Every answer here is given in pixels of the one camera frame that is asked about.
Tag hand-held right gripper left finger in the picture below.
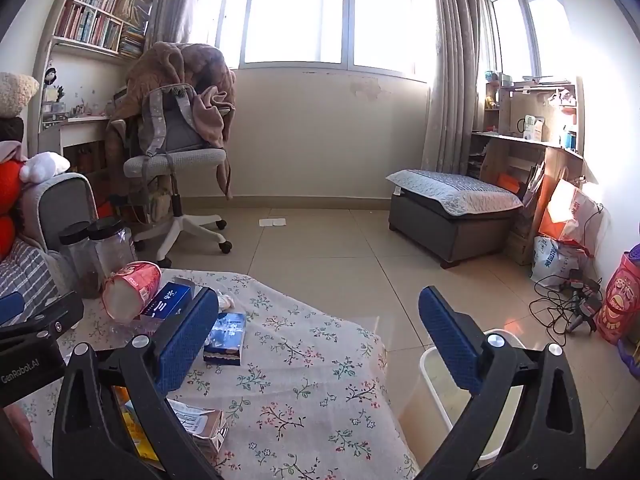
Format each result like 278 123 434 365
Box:
52 287 221 480

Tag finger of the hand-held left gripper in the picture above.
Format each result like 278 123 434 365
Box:
0 291 85 343

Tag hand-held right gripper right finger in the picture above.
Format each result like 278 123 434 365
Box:
417 286 588 480

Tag blue paper box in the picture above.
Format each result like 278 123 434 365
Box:
140 280 198 321

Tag blue white packet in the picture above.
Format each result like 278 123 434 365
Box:
202 311 248 366

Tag white plastic trash bin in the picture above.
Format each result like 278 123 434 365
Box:
419 329 526 466

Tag pink instant noodle cup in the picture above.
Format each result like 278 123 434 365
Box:
102 261 163 322

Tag white and brown small carton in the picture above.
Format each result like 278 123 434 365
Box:
167 399 231 453

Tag orange yellow snack packet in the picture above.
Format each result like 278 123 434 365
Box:
112 385 161 463

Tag grey striped cushion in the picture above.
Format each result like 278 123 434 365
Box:
0 240 61 311

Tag clear plastic jar black lid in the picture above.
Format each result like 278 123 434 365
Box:
89 216 138 281
59 222 108 300

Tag dark grey ottoman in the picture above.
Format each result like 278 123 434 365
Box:
389 190 516 268

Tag red plush toy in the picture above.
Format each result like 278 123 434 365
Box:
0 160 28 261

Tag white bag blue print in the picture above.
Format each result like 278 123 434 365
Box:
530 235 581 288

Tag floral tablecloth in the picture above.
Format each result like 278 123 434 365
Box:
15 270 421 480

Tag black red handheld device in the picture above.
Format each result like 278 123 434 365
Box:
567 302 599 334

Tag white plush toy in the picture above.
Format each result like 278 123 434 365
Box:
20 152 71 183

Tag quilted grey pad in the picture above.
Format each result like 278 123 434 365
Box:
386 169 523 218

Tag orange and white shopping bag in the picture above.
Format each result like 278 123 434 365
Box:
537 177 601 258

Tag red snack bucket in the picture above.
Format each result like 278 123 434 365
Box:
595 252 640 346

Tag grey swivel office chair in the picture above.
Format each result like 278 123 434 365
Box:
122 85 233 256

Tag white desk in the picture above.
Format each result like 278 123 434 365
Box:
40 112 118 171

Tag wooden desk with hutch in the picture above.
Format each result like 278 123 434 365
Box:
470 77 586 266

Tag beige plush toy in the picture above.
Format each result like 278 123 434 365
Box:
0 72 40 118

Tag grey backpack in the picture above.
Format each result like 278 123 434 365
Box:
137 84 213 156

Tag pink blanket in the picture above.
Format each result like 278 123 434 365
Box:
192 85 236 148

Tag white bookshelf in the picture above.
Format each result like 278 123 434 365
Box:
32 0 156 63

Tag beige curtain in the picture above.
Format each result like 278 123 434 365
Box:
422 0 483 176
145 0 221 56

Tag rows of books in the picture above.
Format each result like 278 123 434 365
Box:
55 0 153 58

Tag small window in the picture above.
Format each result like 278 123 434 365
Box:
482 0 576 81

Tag large window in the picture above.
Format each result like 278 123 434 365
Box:
207 0 431 81

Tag tangle of black cables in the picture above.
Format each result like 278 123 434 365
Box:
530 265 606 336

